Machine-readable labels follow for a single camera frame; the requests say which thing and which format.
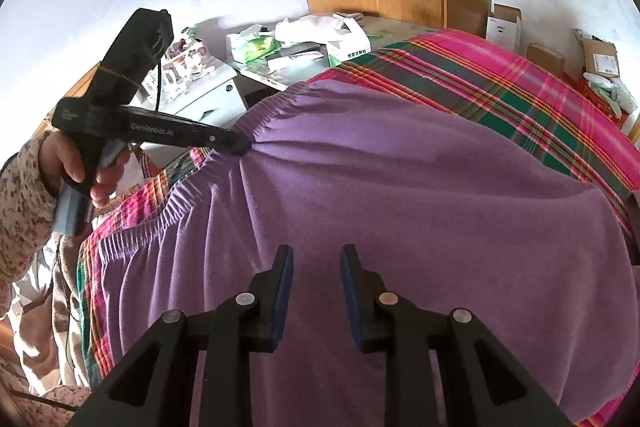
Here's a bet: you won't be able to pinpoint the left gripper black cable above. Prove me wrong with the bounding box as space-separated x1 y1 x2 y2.
151 57 165 114

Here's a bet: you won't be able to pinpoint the white cardboard box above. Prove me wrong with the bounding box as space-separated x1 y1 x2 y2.
485 3 523 48

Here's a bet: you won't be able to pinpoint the purple pants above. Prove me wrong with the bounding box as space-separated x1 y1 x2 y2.
92 79 640 427

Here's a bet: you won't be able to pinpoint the white nightstand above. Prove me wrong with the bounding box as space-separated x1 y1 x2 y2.
134 57 247 168

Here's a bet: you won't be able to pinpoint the green tissue packet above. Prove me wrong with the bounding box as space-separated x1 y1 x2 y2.
226 23 282 66

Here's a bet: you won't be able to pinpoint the labelled brown cardboard box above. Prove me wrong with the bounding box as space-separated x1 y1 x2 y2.
579 36 622 78

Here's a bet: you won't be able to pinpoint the person's left forearm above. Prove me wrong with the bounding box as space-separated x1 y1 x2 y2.
0 134 67 308

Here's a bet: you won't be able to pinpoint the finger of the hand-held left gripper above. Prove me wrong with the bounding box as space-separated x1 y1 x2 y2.
192 127 251 156

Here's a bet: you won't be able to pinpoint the plain brown cardboard box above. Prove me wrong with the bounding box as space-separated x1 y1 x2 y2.
525 42 567 76

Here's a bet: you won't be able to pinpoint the white plastic bags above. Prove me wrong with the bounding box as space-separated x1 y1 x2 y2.
581 71 640 116

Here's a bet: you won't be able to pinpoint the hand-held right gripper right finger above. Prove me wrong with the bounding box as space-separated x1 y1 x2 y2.
341 244 576 427

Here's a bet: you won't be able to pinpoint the person's beige trousers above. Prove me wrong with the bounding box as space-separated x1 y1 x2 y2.
9 227 93 400

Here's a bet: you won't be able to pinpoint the person's left hand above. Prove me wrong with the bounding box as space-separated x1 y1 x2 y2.
41 134 132 208

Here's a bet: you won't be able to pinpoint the white green carton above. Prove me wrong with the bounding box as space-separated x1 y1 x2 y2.
324 13 372 68

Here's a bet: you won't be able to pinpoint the pink green plaid blanket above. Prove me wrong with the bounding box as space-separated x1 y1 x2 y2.
77 29 640 427

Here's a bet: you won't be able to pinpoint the small bottles on nightstand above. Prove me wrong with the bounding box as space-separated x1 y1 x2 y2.
144 36 227 104

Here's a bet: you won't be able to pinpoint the person's floral top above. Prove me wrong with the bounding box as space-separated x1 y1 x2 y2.
0 369 92 427

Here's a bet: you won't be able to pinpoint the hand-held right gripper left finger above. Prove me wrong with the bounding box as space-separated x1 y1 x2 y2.
67 244 294 427

